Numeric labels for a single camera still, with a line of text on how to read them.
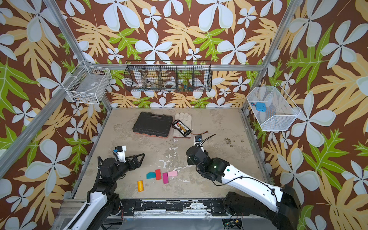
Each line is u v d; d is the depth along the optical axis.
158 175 0.86
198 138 0.66
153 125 1.05
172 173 0.85
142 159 0.77
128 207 0.75
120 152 0.73
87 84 0.86
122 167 0.70
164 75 0.97
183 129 1.05
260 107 0.86
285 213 0.38
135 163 0.73
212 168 0.54
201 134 1.05
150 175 0.86
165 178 0.84
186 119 1.12
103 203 0.57
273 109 0.84
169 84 0.99
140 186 0.81
